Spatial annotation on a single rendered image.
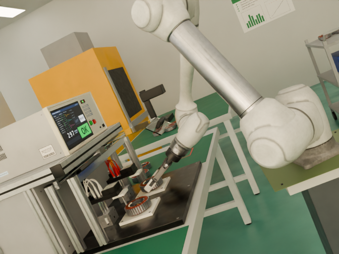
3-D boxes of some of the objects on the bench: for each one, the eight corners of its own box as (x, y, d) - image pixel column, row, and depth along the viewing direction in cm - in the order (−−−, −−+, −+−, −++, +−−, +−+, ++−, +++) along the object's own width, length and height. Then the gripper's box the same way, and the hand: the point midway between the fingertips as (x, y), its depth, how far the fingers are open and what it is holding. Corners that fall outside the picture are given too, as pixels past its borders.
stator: (165, 178, 179) (162, 172, 178) (160, 187, 168) (157, 180, 168) (145, 186, 182) (142, 179, 181) (139, 195, 171) (136, 188, 171)
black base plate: (202, 164, 189) (200, 160, 189) (184, 224, 128) (181, 218, 127) (123, 193, 201) (121, 189, 201) (72, 260, 140) (70, 255, 139)
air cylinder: (119, 216, 159) (113, 205, 158) (113, 225, 152) (107, 213, 151) (109, 219, 160) (103, 208, 159) (103, 228, 153) (97, 216, 152)
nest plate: (170, 178, 181) (169, 176, 180) (164, 190, 166) (163, 188, 166) (144, 188, 184) (143, 186, 184) (135, 200, 170) (134, 198, 170)
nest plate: (160, 198, 157) (159, 196, 157) (153, 214, 143) (151, 212, 143) (130, 209, 161) (129, 207, 161) (119, 226, 147) (118, 223, 147)
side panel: (71, 259, 141) (33, 186, 136) (68, 264, 138) (29, 189, 134) (14, 278, 148) (-24, 209, 144) (10, 282, 145) (-30, 212, 141)
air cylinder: (134, 193, 182) (129, 184, 181) (129, 200, 175) (125, 190, 174) (125, 197, 183) (120, 187, 182) (120, 203, 176) (115, 193, 175)
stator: (154, 199, 156) (150, 192, 156) (149, 210, 145) (145, 202, 145) (131, 208, 159) (127, 200, 158) (124, 219, 148) (120, 211, 147)
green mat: (213, 132, 249) (213, 132, 249) (206, 161, 190) (205, 161, 190) (96, 178, 273) (96, 177, 273) (57, 215, 214) (57, 215, 214)
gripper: (174, 139, 180) (148, 172, 187) (165, 153, 158) (136, 190, 164) (186, 148, 180) (160, 181, 186) (178, 164, 158) (149, 200, 164)
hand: (151, 182), depth 175 cm, fingers closed on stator, 11 cm apart
